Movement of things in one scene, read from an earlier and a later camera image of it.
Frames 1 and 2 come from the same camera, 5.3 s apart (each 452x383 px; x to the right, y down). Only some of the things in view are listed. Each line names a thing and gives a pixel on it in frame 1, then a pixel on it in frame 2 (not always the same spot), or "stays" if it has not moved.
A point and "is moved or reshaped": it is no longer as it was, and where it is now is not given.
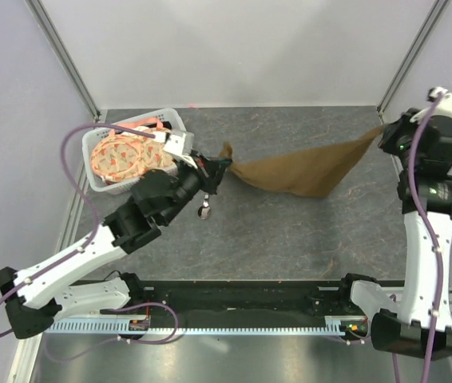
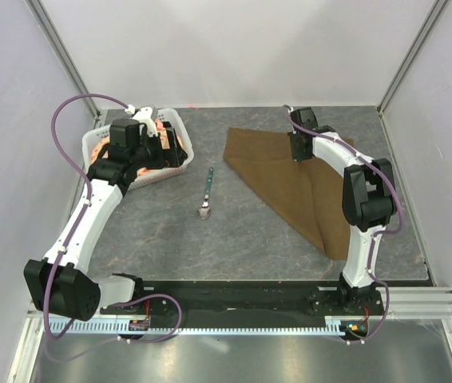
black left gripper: [209, 171] → [166, 158]
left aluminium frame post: [65, 57] stays
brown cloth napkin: [311, 171] is moved or reshaped
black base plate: [231, 302] stays
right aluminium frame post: [425, 32] stays
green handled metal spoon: [204, 211] stays
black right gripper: [394, 130] → [297, 155]
